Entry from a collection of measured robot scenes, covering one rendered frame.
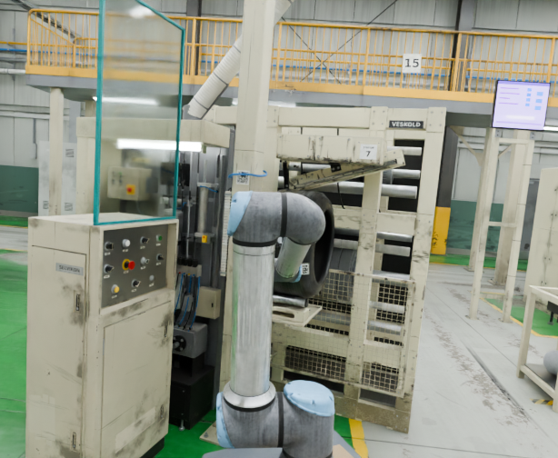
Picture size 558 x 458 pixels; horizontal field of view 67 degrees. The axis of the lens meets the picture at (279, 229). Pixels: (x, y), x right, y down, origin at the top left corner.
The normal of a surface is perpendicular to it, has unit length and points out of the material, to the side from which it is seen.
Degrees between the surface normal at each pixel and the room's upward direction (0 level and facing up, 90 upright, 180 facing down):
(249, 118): 90
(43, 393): 90
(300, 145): 90
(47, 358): 90
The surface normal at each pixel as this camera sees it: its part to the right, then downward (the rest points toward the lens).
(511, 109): -0.07, 0.11
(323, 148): -0.35, 0.07
